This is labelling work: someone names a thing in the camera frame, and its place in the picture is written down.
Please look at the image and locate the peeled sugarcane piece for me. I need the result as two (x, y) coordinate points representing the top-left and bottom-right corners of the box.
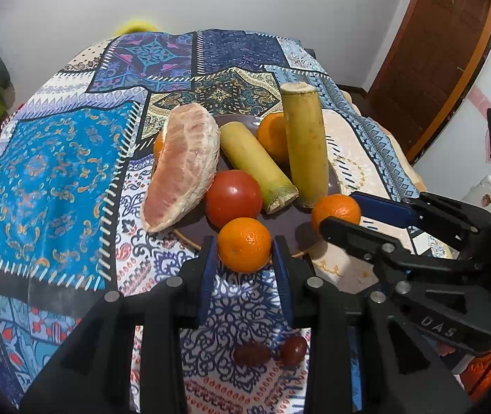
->
(281, 82), (330, 210)
(219, 121), (300, 215)

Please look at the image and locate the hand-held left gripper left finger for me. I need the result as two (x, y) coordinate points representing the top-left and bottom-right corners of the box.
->
(20, 235), (219, 414)

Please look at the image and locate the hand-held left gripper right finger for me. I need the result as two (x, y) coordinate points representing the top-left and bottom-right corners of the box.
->
(271, 235), (472, 414)

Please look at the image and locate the wooden door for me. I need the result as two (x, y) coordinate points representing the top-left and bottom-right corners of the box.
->
(368, 0), (491, 165)

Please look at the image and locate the patchwork printed blanket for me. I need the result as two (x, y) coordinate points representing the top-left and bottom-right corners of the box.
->
(0, 29), (427, 414)

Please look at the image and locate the red tomato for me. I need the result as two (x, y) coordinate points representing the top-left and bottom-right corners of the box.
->
(205, 170), (263, 229)

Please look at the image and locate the purple plate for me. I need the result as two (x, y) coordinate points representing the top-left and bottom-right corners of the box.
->
(174, 114), (343, 262)

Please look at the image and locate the peeled pomelo segment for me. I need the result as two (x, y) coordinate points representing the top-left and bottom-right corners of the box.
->
(141, 103), (221, 234)

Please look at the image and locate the red date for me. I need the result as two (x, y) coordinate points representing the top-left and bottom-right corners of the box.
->
(279, 335), (308, 367)
(233, 343), (272, 366)

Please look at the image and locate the wooden door frame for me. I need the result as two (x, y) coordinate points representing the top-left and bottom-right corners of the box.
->
(405, 0), (491, 165)

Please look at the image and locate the small tangerine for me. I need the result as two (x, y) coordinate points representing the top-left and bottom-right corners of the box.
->
(217, 217), (273, 274)
(311, 194), (362, 234)

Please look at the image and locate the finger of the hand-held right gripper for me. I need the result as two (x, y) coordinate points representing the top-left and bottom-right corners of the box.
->
(318, 216), (491, 356)
(351, 192), (491, 262)

